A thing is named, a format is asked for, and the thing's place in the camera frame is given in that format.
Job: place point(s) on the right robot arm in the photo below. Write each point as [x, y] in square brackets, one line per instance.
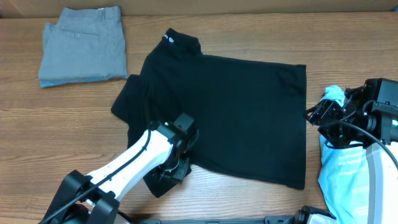
[381, 155]

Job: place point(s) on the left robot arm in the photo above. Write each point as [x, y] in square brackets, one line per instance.
[95, 197]

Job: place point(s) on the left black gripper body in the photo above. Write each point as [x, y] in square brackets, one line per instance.
[176, 167]

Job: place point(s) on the black t-shirt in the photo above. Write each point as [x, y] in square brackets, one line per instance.
[249, 114]

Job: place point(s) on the folded grey shorts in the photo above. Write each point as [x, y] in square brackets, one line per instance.
[86, 45]

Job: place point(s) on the folded light blue garment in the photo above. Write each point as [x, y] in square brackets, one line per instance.
[68, 83]

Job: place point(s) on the light blue t-shirt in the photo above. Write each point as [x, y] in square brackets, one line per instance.
[344, 181]

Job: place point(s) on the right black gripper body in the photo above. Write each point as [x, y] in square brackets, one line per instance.
[341, 135]

